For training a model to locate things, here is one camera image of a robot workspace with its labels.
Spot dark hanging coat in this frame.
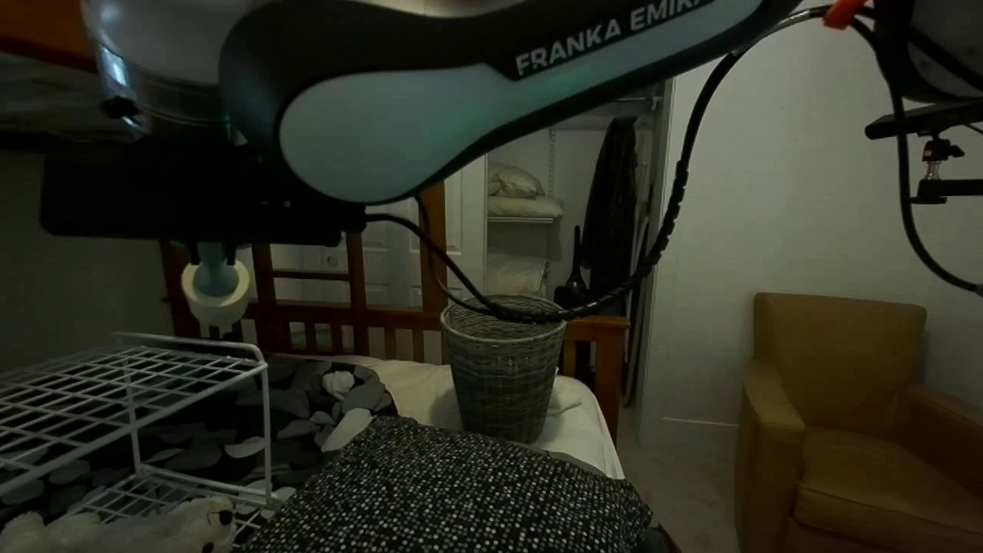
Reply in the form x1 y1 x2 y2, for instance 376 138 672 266
577 112 646 315

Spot woven grey trash can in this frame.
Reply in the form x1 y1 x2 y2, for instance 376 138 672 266
435 292 571 446

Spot white folded bedding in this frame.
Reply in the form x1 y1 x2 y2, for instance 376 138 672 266
485 194 570 228

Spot red cable clip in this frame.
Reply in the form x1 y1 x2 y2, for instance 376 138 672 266
820 0 872 31

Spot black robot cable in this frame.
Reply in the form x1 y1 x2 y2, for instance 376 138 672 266
358 4 826 326

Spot black camera stand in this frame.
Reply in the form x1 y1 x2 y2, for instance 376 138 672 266
863 95 983 209

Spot black hanging cable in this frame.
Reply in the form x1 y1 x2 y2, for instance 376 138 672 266
881 24 983 302

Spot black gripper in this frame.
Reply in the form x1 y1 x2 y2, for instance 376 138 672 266
36 150 368 246

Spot white mattress sheet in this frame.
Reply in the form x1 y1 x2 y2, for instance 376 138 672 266
350 350 628 483

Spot mustard yellow armchair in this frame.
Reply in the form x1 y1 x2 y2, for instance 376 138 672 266
734 292 983 553

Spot white open door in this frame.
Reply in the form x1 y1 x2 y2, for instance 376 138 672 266
438 162 493 308

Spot black white dotted blanket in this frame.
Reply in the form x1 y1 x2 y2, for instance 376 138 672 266
238 410 662 553

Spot wooden bedside stand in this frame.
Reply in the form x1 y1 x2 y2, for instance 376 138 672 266
560 310 634 442

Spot white pillow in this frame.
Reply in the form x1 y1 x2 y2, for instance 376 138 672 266
485 162 551 203

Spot white fluffy plush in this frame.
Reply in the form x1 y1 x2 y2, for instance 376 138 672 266
0 497 241 553

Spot white wire rack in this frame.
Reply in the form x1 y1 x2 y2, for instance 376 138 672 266
0 332 278 537

